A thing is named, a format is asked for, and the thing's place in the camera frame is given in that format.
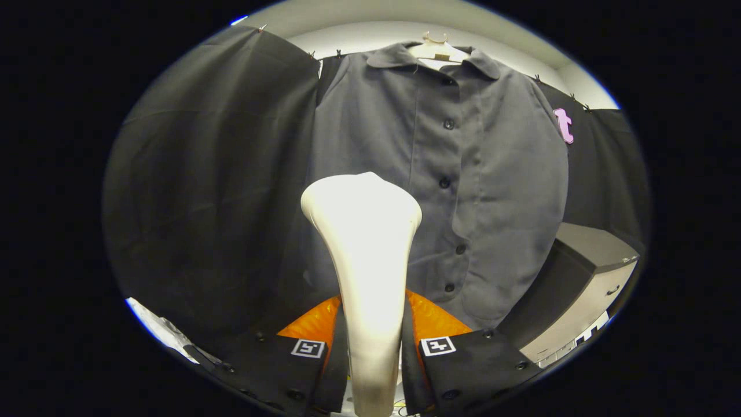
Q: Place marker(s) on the white crumpled sheet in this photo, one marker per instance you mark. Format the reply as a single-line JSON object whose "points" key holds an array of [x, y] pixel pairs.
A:
{"points": [[156, 327]]}

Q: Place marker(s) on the cream garment hanger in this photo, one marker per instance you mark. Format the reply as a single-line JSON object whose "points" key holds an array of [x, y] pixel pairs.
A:
{"points": [[438, 51]]}

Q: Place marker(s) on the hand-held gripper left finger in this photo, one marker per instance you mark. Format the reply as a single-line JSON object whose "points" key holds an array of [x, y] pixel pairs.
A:
{"points": [[338, 376]]}

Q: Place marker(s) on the grey button shirt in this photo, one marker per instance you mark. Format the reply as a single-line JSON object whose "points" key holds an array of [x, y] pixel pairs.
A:
{"points": [[498, 202]]}

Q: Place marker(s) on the grey cabinet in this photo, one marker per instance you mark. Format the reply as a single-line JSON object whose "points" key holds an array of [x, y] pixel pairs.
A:
{"points": [[584, 289]]}

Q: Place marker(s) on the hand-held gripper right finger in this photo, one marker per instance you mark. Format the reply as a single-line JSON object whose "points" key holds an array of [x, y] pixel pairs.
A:
{"points": [[414, 376]]}

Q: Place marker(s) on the black backdrop cloth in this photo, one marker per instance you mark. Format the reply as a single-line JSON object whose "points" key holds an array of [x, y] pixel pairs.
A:
{"points": [[202, 191]]}

